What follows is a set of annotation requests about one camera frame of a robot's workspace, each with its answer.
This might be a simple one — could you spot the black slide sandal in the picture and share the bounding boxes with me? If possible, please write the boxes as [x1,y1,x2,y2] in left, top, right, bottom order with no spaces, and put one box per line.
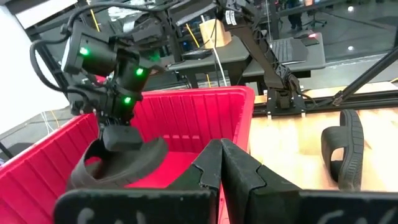
[66,136,169,191]
[320,108,365,192]

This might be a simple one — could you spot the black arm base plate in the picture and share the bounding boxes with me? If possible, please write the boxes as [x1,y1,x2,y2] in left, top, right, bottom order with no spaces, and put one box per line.
[266,88,308,118]

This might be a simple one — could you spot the yellow cable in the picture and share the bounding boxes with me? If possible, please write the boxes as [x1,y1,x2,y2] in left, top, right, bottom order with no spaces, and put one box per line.
[185,23,212,88]

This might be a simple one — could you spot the white cable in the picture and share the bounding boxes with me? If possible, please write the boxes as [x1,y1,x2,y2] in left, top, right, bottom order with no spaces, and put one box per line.
[200,14,229,87]

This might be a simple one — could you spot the person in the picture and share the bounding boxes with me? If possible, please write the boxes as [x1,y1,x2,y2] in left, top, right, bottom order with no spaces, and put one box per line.
[285,0,304,31]

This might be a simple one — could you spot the black office chair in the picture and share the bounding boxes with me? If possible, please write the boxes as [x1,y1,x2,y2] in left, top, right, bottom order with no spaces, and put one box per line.
[303,7,328,29]

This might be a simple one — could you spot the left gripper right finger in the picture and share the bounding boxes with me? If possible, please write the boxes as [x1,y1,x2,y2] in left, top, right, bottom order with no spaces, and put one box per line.
[221,138,398,224]

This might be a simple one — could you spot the wooden box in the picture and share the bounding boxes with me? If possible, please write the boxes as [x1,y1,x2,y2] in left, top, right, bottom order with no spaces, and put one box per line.
[198,18,233,49]

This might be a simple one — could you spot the black power adapter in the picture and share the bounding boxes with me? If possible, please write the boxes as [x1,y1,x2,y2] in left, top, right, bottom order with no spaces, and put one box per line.
[181,49,213,61]

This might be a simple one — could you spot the black device with red light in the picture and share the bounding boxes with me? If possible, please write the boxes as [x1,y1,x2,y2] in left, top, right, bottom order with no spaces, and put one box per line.
[300,32,321,47]

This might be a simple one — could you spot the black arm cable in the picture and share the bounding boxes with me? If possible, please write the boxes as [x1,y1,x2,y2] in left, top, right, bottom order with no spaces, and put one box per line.
[29,0,175,94]

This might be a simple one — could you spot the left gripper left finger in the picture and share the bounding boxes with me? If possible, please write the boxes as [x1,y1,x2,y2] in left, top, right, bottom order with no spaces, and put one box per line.
[53,138,223,224]

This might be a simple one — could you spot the black laptop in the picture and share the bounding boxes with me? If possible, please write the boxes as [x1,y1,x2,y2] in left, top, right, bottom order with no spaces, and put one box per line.
[269,37,309,65]

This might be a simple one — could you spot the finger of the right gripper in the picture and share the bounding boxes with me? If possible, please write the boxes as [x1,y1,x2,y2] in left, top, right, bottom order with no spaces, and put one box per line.
[101,125,144,152]

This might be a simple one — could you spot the red plastic bin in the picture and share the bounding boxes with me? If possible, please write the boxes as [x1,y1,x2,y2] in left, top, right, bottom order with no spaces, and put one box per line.
[0,86,256,224]

